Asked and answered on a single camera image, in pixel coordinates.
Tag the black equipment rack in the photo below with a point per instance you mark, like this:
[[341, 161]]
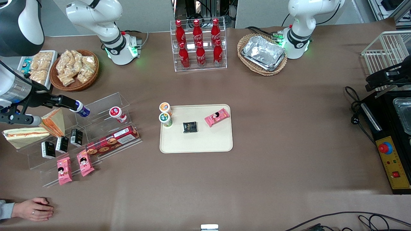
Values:
[[205, 9]]

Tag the aluminium frame shelf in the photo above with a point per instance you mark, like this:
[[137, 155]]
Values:
[[388, 9]]

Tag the black sealing machine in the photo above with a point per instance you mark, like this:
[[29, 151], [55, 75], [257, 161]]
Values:
[[387, 128]]

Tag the small black carton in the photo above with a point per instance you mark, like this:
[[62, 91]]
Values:
[[62, 144], [48, 149], [76, 137]]

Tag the clear bag of fried snacks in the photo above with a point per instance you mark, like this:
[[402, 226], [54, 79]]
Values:
[[66, 79], [89, 61], [86, 74], [73, 57], [73, 68], [62, 62]]

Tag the pink cartoon snack pack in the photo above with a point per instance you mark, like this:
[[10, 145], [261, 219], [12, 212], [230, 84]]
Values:
[[64, 170], [85, 163], [217, 117]]

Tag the aluminium foil tray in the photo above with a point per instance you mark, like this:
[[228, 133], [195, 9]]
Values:
[[263, 49], [273, 66]]

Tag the teal snack pack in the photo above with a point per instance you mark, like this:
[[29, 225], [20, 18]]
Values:
[[26, 65]]

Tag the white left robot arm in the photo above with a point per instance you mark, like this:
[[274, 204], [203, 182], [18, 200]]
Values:
[[300, 19]]

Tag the blue cap yogurt bottle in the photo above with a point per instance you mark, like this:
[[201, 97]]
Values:
[[83, 111]]

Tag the green lid cup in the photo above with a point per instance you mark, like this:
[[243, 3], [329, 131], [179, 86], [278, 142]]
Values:
[[165, 119]]

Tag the beige plastic serving tray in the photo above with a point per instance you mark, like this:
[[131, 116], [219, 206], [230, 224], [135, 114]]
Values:
[[205, 141]]

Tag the orange lid cup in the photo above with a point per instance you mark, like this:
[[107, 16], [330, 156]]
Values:
[[165, 107]]

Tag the dark brown wicker basket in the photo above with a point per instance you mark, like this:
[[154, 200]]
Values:
[[91, 78]]

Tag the light tan wicker basket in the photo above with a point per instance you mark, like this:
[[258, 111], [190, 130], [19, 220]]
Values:
[[249, 40]]

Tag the red rocker switch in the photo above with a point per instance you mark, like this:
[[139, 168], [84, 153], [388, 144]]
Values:
[[396, 175]]

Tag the white rectangular plastic tray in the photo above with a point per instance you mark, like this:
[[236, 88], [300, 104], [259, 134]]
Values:
[[54, 64]]

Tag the steel food container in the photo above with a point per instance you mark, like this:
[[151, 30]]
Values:
[[404, 115]]

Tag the small black snack packet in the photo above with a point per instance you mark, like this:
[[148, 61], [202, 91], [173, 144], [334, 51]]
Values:
[[190, 127]]

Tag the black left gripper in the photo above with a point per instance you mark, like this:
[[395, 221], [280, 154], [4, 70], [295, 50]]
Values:
[[380, 78]]

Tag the red cola bottle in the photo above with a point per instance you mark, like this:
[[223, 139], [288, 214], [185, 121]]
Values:
[[197, 32], [201, 56], [179, 33], [218, 54], [215, 31], [184, 57]]

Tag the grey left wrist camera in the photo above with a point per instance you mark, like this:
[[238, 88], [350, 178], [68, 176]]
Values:
[[391, 75]]

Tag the small silver white device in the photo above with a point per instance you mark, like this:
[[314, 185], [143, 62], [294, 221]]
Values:
[[209, 227]]

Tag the clear acrylic stepped display stand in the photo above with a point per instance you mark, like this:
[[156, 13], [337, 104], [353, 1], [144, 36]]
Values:
[[102, 109]]

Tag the silver lever bar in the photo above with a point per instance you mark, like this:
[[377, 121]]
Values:
[[382, 94]]

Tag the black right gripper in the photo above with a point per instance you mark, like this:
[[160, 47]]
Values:
[[39, 99]]

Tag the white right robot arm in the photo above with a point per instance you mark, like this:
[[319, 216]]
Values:
[[96, 16]]

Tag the clear pack of fried crisps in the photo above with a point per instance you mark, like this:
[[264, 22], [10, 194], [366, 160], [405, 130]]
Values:
[[42, 61], [40, 77]]

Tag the clear acrylic bottle rack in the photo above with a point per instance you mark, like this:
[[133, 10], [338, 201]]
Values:
[[224, 48]]

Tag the triangular sandwich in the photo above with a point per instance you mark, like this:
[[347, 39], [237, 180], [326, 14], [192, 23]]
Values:
[[25, 134], [55, 123]]

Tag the red cookie box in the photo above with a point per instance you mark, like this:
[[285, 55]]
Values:
[[112, 140]]

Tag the red cap yogurt bottle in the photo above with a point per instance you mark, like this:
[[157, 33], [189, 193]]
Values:
[[117, 114]]

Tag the yellow control panel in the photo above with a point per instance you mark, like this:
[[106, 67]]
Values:
[[393, 163]]

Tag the grey sleeved forearm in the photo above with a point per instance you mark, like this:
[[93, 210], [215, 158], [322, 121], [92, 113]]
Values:
[[5, 210]]

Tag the red emergency stop button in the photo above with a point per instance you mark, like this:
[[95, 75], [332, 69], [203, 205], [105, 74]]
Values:
[[384, 148]]

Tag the bare hand with ring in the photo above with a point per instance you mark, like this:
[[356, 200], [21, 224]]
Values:
[[33, 209]]

